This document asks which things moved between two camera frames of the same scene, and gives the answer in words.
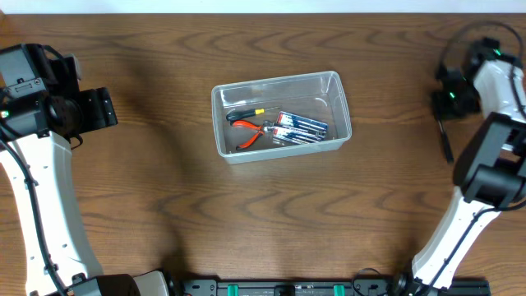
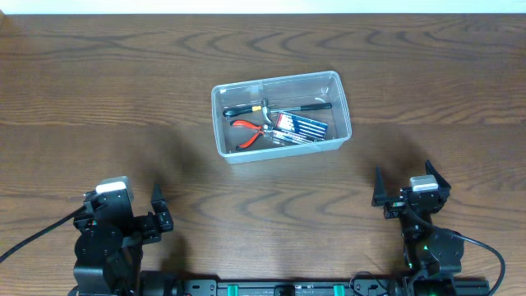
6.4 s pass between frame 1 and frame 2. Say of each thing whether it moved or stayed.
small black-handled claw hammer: moved
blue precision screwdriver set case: stayed
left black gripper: moved
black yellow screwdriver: moved
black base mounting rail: stayed
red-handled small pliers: stayed
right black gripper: moved
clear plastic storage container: stayed
